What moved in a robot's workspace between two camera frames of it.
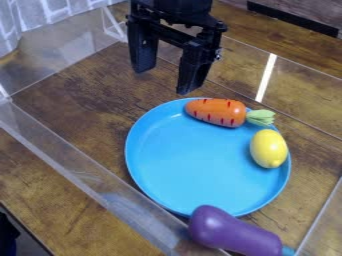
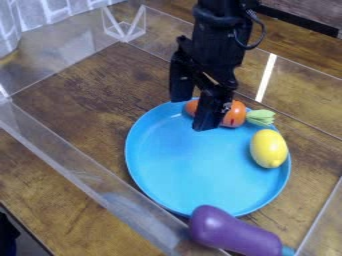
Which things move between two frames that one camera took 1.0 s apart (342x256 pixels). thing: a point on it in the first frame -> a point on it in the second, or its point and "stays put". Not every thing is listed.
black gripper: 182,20 -> 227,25
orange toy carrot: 227,113 stays put
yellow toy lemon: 269,149 stays put
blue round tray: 192,163 stays put
